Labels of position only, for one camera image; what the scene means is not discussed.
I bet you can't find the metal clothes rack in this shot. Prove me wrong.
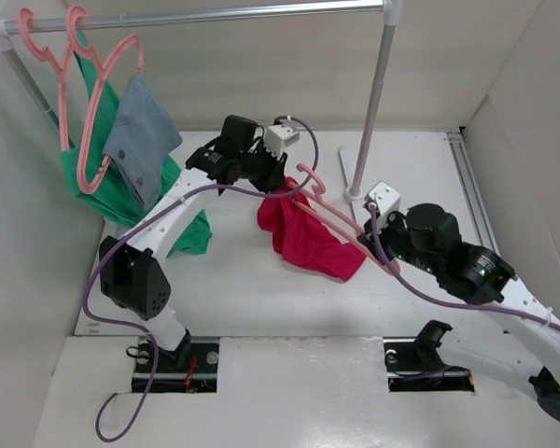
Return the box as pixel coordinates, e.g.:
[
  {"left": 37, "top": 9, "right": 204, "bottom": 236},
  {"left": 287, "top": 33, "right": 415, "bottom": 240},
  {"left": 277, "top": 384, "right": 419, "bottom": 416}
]
[{"left": 0, "top": 1, "right": 403, "bottom": 203}]

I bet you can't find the pink plastic hanger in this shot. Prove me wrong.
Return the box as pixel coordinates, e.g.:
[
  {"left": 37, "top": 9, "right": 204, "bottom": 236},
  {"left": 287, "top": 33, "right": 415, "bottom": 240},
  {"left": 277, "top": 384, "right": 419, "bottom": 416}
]
[{"left": 292, "top": 163, "right": 400, "bottom": 275}]

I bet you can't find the aluminium rail right side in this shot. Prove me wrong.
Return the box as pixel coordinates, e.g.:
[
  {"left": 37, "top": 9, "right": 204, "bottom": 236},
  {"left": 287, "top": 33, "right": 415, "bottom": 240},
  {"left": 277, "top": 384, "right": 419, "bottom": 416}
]
[{"left": 446, "top": 132, "right": 499, "bottom": 254}]

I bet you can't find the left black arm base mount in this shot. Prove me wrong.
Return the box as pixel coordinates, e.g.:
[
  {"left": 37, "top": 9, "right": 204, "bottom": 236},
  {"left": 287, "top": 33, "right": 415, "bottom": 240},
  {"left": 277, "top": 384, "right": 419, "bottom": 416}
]
[{"left": 126, "top": 338, "right": 220, "bottom": 394}]

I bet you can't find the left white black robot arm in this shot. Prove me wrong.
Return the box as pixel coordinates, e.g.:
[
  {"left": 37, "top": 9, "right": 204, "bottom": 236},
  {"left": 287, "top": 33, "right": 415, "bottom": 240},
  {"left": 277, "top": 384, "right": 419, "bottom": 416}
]
[{"left": 100, "top": 116, "right": 300, "bottom": 371}]

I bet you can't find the pink hanger holding green shirt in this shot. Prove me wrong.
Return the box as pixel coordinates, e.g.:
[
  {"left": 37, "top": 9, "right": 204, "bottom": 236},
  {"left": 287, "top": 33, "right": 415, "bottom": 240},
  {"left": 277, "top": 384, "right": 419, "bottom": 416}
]
[{"left": 17, "top": 5, "right": 100, "bottom": 152}]

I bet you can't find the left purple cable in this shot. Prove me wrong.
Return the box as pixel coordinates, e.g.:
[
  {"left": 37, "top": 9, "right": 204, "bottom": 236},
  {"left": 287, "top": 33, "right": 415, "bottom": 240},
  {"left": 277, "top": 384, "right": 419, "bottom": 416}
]
[{"left": 82, "top": 116, "right": 319, "bottom": 443}]

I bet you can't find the green t shirt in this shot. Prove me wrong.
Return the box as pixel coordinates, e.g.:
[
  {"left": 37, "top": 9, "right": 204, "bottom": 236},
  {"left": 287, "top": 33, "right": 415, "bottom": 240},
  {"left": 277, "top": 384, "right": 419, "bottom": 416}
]
[{"left": 61, "top": 48, "right": 212, "bottom": 256}]

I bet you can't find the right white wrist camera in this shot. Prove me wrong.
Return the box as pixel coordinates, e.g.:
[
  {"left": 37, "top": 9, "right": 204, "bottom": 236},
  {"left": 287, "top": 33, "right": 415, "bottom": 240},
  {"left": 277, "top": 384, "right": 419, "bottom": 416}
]
[{"left": 364, "top": 181, "right": 401, "bottom": 217}]

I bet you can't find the blue denim garment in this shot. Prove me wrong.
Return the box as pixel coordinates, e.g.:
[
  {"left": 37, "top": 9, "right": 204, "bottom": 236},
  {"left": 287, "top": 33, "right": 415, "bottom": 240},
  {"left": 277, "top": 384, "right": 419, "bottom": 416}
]
[{"left": 103, "top": 74, "right": 182, "bottom": 210}]

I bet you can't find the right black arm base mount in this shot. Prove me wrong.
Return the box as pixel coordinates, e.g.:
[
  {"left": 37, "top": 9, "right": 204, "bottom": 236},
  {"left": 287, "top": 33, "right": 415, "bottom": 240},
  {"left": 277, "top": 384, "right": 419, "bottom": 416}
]
[{"left": 383, "top": 320, "right": 475, "bottom": 393}]

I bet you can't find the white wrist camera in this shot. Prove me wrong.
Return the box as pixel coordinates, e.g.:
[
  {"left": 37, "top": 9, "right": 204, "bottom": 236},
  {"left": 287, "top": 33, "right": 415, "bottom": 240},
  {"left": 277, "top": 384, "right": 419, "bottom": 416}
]
[
  {"left": 364, "top": 181, "right": 401, "bottom": 217},
  {"left": 263, "top": 124, "right": 300, "bottom": 159}
]

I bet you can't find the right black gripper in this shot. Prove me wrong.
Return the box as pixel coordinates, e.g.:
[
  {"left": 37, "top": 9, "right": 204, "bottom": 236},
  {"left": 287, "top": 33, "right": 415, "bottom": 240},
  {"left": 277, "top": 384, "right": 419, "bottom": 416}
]
[{"left": 356, "top": 206, "right": 441, "bottom": 276}]

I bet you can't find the pink hanger holding denim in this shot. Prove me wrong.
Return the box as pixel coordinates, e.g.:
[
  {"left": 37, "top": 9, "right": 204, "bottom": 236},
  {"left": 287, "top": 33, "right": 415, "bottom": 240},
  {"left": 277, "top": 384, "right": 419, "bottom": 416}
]
[{"left": 64, "top": 6, "right": 144, "bottom": 194}]

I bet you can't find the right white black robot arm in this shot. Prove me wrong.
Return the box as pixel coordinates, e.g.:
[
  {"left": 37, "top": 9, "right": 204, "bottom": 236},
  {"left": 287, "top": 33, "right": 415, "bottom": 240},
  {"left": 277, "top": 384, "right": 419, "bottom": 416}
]
[{"left": 358, "top": 200, "right": 560, "bottom": 423}]

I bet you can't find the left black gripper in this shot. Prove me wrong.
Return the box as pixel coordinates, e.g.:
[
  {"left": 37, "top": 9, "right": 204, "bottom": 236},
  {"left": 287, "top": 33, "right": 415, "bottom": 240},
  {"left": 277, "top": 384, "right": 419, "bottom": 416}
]
[{"left": 238, "top": 141, "right": 287, "bottom": 195}]

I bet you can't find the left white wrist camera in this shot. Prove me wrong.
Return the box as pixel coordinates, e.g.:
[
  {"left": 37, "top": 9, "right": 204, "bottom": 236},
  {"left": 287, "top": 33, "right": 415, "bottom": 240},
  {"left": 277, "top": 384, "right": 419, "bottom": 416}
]
[{"left": 263, "top": 124, "right": 300, "bottom": 159}]

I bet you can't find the red t shirt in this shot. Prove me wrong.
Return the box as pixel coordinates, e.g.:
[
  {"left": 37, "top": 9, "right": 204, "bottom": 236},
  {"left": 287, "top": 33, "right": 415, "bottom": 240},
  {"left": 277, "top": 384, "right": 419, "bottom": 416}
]
[{"left": 257, "top": 192, "right": 366, "bottom": 282}]

